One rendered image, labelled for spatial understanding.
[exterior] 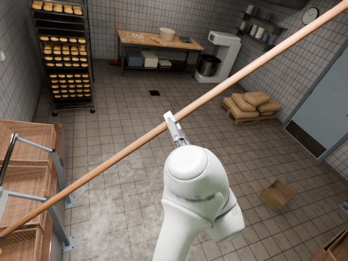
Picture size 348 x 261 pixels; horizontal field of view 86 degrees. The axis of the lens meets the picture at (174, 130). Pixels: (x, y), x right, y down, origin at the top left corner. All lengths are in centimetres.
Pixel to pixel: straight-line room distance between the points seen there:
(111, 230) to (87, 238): 26
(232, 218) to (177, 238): 16
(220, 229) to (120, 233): 214
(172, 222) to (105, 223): 226
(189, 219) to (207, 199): 5
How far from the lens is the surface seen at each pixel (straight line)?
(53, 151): 201
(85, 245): 255
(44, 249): 199
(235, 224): 48
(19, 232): 193
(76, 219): 267
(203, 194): 32
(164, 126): 70
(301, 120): 505
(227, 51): 587
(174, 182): 31
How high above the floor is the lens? 240
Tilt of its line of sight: 40 degrees down
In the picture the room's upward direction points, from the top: 15 degrees clockwise
